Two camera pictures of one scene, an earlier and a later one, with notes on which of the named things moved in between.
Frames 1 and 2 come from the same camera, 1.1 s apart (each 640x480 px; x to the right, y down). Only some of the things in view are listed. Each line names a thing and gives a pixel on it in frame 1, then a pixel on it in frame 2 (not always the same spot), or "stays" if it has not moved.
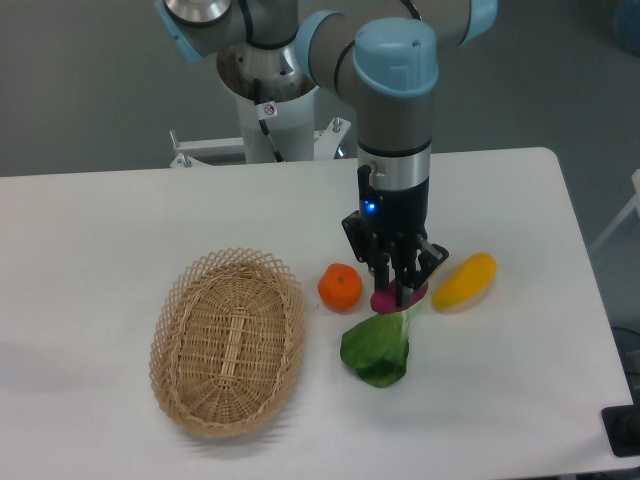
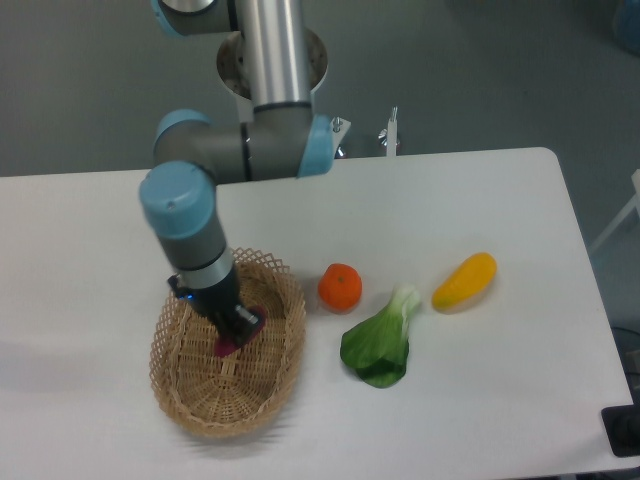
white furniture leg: (634, 205) stays
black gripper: (392, 219) → (217, 303)
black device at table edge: (621, 424) stays
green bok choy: (378, 348) stays
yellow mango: (466, 282) stays
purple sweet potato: (384, 301) → (225, 347)
